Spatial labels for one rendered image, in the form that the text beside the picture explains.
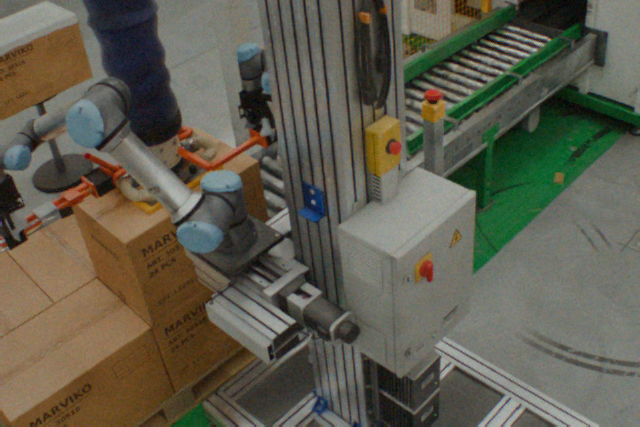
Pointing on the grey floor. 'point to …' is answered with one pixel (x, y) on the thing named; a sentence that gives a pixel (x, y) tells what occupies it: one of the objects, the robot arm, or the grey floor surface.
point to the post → (433, 136)
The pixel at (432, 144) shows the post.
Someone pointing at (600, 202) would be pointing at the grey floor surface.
